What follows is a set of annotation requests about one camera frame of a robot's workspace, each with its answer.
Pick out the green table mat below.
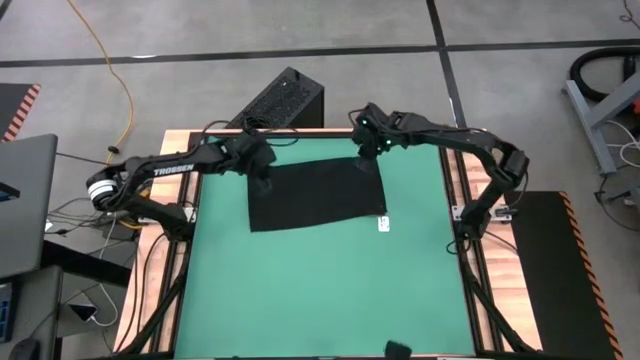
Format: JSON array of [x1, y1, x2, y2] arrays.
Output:
[[172, 134, 476, 359]]

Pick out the black cable bundle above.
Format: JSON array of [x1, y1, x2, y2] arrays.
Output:
[[44, 197, 144, 246]]

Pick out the grey laptop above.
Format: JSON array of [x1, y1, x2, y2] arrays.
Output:
[[0, 133, 59, 281]]

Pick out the left arm gripper cable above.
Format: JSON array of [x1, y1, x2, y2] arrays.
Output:
[[197, 117, 301, 149]]

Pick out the black mat striped edge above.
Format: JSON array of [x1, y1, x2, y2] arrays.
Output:
[[0, 82, 42, 144], [503, 189, 625, 360]]

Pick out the black desk board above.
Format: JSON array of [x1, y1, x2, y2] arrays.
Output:
[[42, 239, 134, 289]]

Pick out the black computer mouse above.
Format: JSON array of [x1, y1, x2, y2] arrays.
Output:
[[8, 337, 41, 360]]

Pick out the black towel with white label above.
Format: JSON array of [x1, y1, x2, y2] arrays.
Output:
[[246, 142, 392, 234]]

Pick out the black vacuum hose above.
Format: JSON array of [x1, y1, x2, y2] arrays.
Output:
[[569, 46, 640, 104]]

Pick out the black device blue lights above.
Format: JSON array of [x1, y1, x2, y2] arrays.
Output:
[[0, 282, 14, 344]]

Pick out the smartphone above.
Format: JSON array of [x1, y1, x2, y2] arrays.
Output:
[[67, 301, 100, 325]]

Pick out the black aluminium table frame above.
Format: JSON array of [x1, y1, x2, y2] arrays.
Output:
[[117, 127, 539, 360]]

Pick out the grey metal stand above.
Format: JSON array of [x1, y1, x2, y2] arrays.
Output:
[[562, 69, 640, 176]]

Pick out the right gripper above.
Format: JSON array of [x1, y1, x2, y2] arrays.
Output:
[[351, 102, 404, 162]]

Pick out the white floor cables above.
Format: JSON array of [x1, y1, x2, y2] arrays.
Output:
[[607, 119, 640, 169]]

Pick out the white charging cable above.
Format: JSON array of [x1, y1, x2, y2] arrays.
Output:
[[89, 282, 120, 329]]

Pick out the thin black cable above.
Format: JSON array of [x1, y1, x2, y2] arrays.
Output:
[[619, 0, 640, 31]]

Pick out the grey desk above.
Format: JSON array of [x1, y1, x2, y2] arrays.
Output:
[[0, 264, 64, 360]]

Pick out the black cable with plug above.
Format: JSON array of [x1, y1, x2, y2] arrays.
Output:
[[55, 144, 122, 166]]

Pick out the black perforated computer case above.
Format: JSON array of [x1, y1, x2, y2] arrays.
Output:
[[224, 66, 325, 130]]

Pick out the black floor cables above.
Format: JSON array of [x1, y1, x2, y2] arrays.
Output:
[[594, 169, 640, 234]]

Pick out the yellow floor cable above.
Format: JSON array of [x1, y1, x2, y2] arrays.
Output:
[[66, 0, 136, 166]]

